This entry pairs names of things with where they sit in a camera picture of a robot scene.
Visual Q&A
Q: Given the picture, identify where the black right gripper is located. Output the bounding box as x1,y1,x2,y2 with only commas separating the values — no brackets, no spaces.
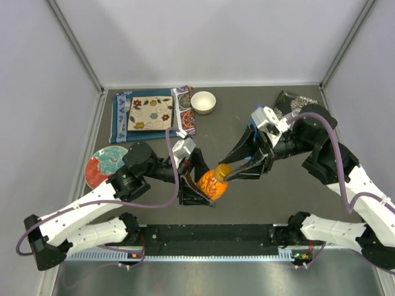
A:
219,126,315,181

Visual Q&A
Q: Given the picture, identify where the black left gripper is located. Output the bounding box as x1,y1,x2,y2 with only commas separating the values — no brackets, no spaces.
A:
141,147,222,206

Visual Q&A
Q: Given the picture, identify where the orange juice bottle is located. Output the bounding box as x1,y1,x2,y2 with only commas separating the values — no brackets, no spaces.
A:
197,163,233,201

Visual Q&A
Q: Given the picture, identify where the blue label water bottle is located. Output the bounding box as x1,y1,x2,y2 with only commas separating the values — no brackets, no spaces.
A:
247,104,264,126

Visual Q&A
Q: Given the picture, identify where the large clear plastic bottle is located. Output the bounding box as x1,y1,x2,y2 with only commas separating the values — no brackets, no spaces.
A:
285,108,301,120

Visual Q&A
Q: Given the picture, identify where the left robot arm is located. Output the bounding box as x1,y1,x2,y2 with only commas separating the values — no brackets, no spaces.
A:
24,138,215,271

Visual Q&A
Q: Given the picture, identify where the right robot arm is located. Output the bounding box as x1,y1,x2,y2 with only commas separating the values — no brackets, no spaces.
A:
223,104,394,273

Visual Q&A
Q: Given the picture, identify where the dark floral square plate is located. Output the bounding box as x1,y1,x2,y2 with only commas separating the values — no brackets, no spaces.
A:
272,91,318,120

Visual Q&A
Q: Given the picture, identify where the cream ceramic bowl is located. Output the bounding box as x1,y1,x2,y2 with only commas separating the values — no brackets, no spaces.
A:
191,91,217,115

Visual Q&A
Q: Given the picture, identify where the cream floral square plate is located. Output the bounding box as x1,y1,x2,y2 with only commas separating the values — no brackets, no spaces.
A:
127,96,173,131

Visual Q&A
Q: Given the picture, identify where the red teal round plate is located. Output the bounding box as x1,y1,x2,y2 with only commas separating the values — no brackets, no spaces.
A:
85,146,128,189

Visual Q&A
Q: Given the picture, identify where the silver fork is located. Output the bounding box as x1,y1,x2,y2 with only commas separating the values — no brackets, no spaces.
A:
118,99,131,133

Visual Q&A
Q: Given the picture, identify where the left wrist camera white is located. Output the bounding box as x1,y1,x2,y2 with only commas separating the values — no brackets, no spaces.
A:
172,130,196,165

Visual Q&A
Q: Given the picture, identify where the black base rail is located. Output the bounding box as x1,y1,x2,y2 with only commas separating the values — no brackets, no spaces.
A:
117,223,312,257

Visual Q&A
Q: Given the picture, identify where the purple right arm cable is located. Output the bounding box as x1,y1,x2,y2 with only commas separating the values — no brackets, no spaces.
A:
285,111,395,215

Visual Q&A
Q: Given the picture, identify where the grey cable duct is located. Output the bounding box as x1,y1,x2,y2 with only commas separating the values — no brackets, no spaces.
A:
66,249,310,262

